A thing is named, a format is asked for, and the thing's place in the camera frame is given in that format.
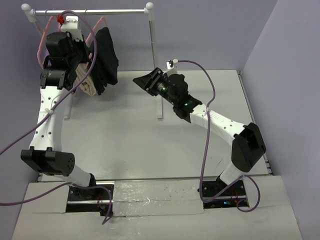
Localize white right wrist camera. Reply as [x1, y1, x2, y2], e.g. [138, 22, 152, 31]
[164, 58, 179, 77]

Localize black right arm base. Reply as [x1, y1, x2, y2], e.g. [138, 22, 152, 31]
[201, 180, 249, 210]

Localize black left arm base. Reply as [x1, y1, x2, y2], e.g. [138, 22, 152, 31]
[65, 181, 114, 217]

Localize white cardboard cover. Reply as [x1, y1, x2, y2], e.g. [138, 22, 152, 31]
[12, 175, 302, 240]

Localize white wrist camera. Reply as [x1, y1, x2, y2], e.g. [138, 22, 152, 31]
[164, 58, 179, 77]
[60, 15, 81, 35]

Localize pink hanger with purple cloth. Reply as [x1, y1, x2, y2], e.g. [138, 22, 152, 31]
[36, 16, 54, 69]

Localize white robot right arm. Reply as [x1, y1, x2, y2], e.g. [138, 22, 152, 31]
[133, 68, 266, 196]

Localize black trousers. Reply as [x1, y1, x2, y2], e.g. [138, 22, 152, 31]
[90, 27, 119, 95]

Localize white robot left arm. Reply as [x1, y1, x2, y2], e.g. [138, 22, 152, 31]
[20, 27, 119, 199]

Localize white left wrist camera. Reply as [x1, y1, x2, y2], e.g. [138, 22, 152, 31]
[60, 15, 81, 35]

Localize silver tape patch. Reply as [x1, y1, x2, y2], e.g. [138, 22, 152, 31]
[112, 179, 204, 217]

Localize white metal clothes rack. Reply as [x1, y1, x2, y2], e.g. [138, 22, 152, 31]
[20, 1, 166, 120]

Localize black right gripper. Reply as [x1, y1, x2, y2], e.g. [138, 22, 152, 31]
[133, 67, 178, 106]

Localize beige folded trousers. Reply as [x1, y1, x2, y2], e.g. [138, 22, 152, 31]
[73, 64, 97, 97]

